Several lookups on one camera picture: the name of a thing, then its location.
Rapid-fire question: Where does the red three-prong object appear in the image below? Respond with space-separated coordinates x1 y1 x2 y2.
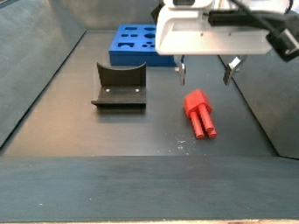
183 89 218 139

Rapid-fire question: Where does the black curved cradle fixture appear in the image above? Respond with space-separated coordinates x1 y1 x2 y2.
91 64 146 107

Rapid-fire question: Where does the blue foam shape-hole board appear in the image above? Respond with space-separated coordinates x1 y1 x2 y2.
108 24 175 67

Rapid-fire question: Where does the black cable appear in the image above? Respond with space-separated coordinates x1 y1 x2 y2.
228 0 295 33

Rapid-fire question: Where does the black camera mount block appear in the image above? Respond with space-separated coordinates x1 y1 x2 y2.
208 10 299 61

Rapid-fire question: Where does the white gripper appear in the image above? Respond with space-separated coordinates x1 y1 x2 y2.
155 0 271 86

